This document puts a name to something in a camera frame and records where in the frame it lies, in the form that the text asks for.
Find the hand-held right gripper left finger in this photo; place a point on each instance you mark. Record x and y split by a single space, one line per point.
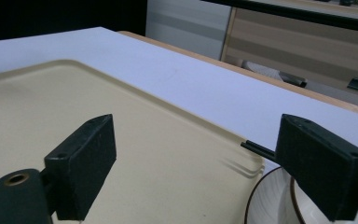
84 168

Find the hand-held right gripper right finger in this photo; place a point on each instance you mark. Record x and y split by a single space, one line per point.
320 174

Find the black chopstick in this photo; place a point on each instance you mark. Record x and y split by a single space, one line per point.
258 149

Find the white plate with brown rim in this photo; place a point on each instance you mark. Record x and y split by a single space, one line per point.
270 199

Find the beige plastic tray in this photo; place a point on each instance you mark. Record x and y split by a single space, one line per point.
155 149

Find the wooden cabinet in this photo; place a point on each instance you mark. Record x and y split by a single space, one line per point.
301 46

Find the black bar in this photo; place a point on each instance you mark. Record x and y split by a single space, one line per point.
292 12

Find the white cabinet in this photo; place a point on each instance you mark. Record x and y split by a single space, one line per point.
186 25

